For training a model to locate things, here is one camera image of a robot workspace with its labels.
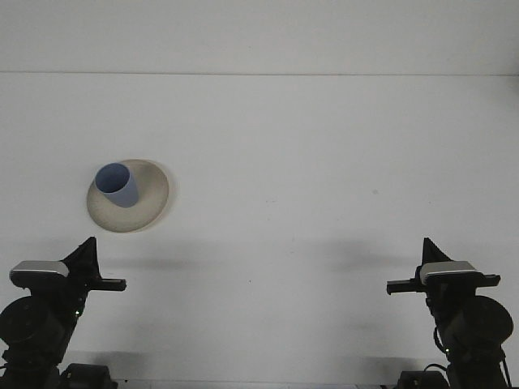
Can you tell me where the pale blue cup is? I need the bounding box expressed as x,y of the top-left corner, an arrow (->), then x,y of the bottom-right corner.
94,161 -> 141,209

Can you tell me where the pale cream round plate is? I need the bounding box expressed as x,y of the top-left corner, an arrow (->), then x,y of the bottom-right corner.
85,157 -> 176,234

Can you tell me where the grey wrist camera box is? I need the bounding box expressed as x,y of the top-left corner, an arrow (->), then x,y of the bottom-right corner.
418,260 -> 479,284
10,260 -> 70,289

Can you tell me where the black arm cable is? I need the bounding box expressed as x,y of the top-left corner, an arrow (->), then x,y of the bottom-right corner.
421,326 -> 449,373

